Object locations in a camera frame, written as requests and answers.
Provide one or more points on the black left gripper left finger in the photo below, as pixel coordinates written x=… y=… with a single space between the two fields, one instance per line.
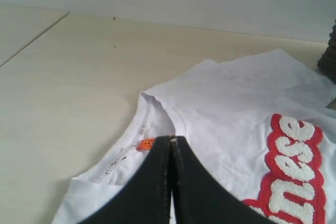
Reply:
x=146 y=197

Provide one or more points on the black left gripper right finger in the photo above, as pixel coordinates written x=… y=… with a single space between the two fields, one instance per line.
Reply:
x=198 y=197

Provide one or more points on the white t-shirt red lettering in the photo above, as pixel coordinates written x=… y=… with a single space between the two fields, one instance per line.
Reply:
x=259 y=124

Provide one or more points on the brown wicker basket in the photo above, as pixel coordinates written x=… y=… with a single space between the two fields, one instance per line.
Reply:
x=327 y=61

